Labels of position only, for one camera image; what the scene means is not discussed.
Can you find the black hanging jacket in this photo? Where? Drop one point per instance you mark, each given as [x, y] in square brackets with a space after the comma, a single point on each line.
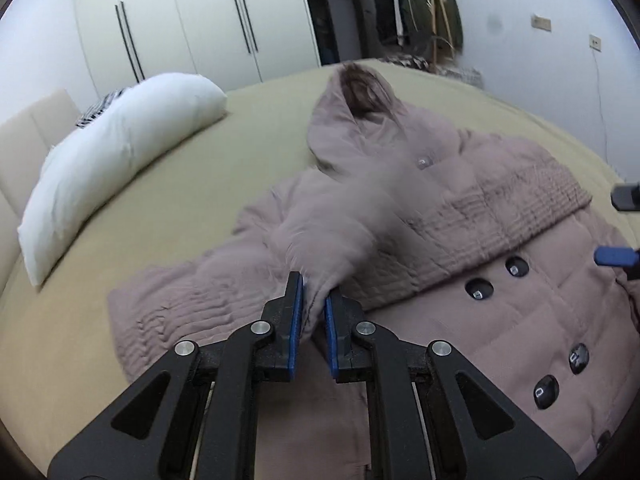
[386, 5]

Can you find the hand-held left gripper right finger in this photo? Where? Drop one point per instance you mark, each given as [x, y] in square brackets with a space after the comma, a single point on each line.
[331, 340]

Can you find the wooden coat rack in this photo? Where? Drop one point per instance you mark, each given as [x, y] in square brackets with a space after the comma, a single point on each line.
[439, 20]

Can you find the long white pillow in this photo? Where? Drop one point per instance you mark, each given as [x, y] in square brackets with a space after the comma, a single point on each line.
[125, 135]

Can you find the white checkered laundry basket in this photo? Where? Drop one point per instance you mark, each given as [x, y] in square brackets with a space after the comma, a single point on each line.
[465, 76]

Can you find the pink quilted puffer coat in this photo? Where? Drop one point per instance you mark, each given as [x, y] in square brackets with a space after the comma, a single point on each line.
[500, 200]

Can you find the white wall outlet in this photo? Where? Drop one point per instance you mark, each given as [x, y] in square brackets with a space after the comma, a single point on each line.
[595, 42]

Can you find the bed with beige sheet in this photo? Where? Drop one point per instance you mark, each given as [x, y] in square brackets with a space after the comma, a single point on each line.
[200, 170]

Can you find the beige padded headboard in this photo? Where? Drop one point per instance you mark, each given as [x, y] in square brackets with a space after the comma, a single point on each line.
[30, 135]

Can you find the beige wall switch plate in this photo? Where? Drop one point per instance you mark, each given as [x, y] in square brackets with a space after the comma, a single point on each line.
[541, 22]

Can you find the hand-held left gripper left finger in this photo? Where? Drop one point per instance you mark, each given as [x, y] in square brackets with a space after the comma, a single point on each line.
[297, 320]

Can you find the green hanging jacket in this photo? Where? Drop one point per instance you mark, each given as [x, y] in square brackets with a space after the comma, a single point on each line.
[447, 7]

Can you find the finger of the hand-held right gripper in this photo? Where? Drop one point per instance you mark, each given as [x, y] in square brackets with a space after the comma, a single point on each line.
[616, 256]
[627, 197]

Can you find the black and white striped pillow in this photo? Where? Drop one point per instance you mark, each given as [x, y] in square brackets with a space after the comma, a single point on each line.
[97, 110]

